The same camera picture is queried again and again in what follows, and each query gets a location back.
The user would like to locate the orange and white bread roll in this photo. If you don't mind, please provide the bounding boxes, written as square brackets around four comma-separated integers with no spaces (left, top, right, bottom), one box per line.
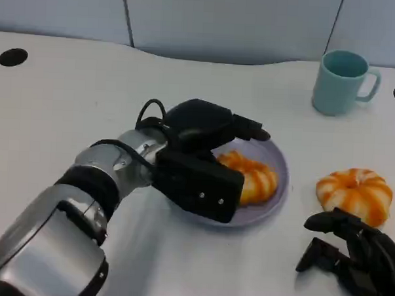
[214,149,280,208]
[314,166,395,228]

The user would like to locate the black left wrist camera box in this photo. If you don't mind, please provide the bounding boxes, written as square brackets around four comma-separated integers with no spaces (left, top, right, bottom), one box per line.
[149,147,247,225]

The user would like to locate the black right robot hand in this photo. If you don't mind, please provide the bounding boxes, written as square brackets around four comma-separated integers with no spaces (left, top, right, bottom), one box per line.
[293,206,395,296]

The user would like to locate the pale green mug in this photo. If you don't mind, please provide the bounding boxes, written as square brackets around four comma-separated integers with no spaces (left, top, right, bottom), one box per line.
[310,49,383,119]

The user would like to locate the black looped wrist cable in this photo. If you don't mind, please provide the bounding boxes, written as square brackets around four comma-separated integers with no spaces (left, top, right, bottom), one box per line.
[134,98,170,132]

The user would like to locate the lilac plate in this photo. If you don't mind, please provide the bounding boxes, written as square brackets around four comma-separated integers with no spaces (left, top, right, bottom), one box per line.
[160,106,293,231]

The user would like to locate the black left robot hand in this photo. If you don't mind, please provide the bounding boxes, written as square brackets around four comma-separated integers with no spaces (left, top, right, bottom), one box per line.
[162,97,273,158]

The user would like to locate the black forearm cable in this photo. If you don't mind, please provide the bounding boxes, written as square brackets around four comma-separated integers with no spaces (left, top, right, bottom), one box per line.
[88,138,157,170]

